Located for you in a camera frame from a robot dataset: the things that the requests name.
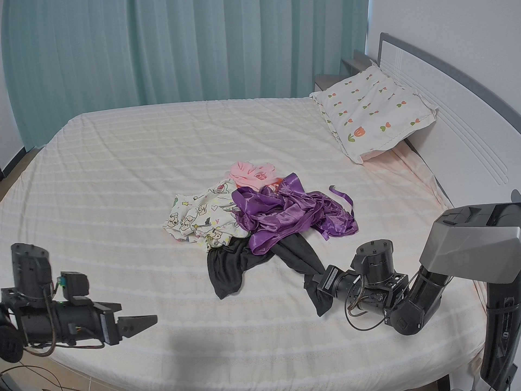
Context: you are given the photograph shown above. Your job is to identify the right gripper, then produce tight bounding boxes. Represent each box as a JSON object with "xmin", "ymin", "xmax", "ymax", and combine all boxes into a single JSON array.
[{"xmin": 319, "ymin": 264, "xmax": 366, "ymax": 301}]

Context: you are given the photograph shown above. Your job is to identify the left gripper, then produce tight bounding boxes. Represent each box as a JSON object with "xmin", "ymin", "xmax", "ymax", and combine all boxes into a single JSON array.
[{"xmin": 45, "ymin": 299, "xmax": 158, "ymax": 347}]

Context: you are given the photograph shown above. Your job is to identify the black T-shirt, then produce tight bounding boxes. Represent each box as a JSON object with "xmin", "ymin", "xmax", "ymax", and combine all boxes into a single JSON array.
[{"xmin": 207, "ymin": 235, "xmax": 338, "ymax": 317}]

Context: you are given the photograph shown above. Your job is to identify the purple satin garment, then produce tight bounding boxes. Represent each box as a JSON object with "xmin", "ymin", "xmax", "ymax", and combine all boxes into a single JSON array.
[{"xmin": 231, "ymin": 173, "xmax": 360, "ymax": 256}]

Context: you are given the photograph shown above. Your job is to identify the white printed pyjama garment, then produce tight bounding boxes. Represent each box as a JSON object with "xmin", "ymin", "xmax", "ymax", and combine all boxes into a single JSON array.
[{"xmin": 163, "ymin": 179, "xmax": 250, "ymax": 253}]

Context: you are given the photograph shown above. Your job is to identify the pink garment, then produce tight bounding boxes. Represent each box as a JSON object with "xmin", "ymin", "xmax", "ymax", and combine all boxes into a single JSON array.
[{"xmin": 229, "ymin": 160, "xmax": 283, "ymax": 192}]

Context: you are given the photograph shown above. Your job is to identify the bed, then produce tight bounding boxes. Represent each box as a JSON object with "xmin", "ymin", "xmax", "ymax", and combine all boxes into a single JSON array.
[{"xmin": 0, "ymin": 32, "xmax": 521, "ymax": 391}]

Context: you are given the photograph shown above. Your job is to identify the white flower printed pillow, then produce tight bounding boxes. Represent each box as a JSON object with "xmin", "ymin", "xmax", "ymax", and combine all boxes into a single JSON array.
[{"xmin": 309, "ymin": 64, "xmax": 439, "ymax": 164}]

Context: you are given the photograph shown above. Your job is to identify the grey bedside table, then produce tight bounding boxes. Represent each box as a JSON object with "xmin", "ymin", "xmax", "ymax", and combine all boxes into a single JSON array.
[{"xmin": 314, "ymin": 51, "xmax": 377, "ymax": 93}]

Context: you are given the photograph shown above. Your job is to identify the blue-green curtain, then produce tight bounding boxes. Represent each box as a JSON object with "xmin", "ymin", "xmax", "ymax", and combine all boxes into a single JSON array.
[
  {"xmin": 130, "ymin": 0, "xmax": 370, "ymax": 107},
  {"xmin": 2, "ymin": 0, "xmax": 137, "ymax": 150}
]

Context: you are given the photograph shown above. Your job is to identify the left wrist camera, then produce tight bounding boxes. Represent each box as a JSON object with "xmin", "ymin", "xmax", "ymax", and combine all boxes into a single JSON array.
[{"xmin": 57, "ymin": 272, "xmax": 92, "ymax": 306}]

